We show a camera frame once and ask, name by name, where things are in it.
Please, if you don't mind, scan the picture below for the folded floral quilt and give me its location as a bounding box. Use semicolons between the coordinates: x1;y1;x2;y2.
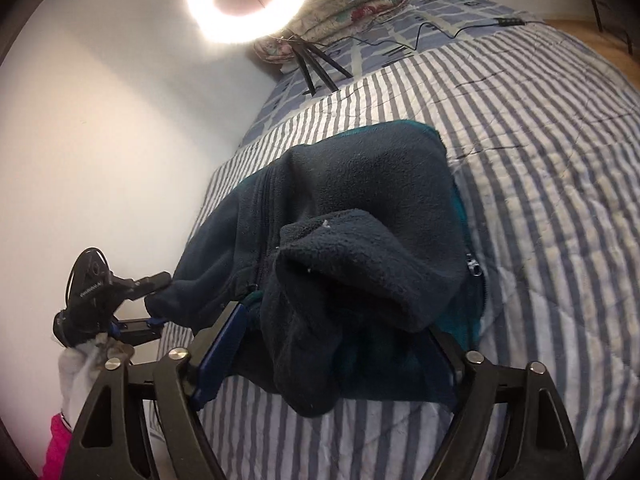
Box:
252;0;413;66

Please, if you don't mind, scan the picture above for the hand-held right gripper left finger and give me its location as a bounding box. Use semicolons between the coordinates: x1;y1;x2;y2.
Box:
59;301;248;480

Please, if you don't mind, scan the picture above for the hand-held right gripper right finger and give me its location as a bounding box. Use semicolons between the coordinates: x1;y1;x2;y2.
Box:
420;327;586;480

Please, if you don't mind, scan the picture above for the black power cable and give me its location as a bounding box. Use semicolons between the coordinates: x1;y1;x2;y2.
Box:
320;20;501;56

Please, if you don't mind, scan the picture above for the grey striped blanket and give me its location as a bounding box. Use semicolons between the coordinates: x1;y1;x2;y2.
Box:
145;22;640;480

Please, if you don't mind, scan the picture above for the blue checkered bed sheet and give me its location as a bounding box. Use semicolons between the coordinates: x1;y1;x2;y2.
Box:
240;0;546;148

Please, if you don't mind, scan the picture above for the teal plaid fleece jacket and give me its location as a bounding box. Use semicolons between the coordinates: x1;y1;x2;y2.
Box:
145;120;486;418

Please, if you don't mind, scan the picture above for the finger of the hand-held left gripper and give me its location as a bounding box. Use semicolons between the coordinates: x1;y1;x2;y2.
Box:
117;271;172;297
110;316;163;346

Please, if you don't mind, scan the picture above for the white ring light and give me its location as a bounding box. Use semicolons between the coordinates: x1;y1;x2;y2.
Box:
186;0;312;45

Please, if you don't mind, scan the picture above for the person's left hand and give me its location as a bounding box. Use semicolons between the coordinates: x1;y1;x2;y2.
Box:
59;334;133;428

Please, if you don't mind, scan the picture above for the person's left forearm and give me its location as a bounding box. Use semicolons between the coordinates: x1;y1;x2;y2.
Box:
42;412;73;480

